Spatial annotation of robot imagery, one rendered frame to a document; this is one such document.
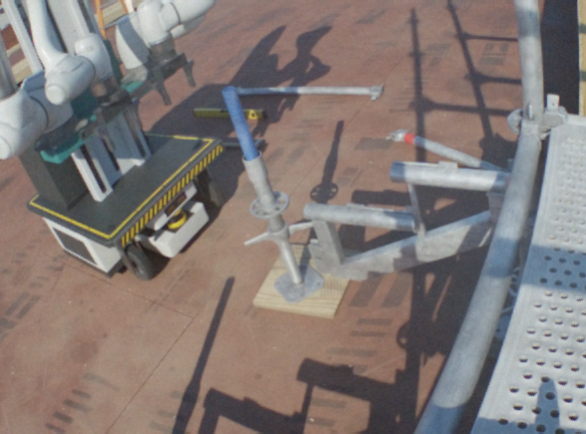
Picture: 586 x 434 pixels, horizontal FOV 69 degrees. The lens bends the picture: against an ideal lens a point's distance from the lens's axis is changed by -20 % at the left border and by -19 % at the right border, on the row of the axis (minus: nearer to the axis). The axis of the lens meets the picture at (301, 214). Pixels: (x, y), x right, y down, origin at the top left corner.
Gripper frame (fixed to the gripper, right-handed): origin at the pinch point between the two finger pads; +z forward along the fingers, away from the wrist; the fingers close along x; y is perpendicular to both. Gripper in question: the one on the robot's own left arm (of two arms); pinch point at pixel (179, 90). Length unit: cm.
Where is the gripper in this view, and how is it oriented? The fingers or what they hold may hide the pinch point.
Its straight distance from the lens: 185.1
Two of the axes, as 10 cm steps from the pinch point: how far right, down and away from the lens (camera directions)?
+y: 8.1, 1.7, -5.6
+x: 5.3, -6.2, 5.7
